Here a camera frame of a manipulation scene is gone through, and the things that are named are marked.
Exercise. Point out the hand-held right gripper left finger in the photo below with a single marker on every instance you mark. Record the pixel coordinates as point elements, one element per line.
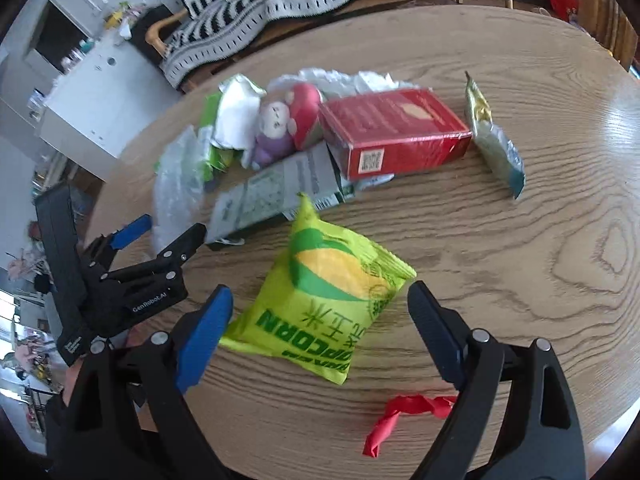
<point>205,340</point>

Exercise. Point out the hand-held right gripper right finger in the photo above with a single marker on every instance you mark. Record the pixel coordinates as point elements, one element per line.
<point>440,332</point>

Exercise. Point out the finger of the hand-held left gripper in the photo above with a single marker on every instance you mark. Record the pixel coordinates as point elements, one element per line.
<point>131,230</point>
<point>182,245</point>

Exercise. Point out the clear plastic bag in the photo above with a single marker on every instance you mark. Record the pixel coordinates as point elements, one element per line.
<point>175,185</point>
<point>345,82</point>

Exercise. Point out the yellow-green popcorn bag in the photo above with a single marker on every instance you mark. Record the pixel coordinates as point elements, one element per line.
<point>320,280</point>

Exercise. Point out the purple toy with red cap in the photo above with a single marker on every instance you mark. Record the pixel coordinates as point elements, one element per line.
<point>272,125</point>

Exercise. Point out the flattened grey-green carton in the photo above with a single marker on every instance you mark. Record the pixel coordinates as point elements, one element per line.
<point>270,190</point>

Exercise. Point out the red balloon scrap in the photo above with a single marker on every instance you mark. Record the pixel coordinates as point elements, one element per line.
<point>380,430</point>

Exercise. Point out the white cabinet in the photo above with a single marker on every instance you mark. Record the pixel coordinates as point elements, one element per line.
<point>100,100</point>

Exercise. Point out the green and white wrapper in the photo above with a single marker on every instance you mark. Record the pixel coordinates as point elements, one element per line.
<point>235,110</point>

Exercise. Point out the gold and green snack packet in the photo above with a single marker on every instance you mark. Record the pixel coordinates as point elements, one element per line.
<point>492,145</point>

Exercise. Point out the black bag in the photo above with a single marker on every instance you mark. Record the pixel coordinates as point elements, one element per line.
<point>150,27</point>

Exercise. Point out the wooden sofa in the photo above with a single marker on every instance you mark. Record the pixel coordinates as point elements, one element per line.
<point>159,27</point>

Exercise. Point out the yellow toy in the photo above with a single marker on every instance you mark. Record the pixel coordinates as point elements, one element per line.
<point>114,19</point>

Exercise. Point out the red cardboard box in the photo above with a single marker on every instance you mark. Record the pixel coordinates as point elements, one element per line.
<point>395,125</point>

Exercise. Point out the crumpled clear plastic bag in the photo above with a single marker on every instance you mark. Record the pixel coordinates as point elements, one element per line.
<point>345,82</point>

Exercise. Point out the sofa with striped blanket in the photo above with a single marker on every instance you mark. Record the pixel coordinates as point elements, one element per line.
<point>300,5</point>

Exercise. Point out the orange curtain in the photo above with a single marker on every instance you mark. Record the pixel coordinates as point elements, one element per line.
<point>610,20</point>

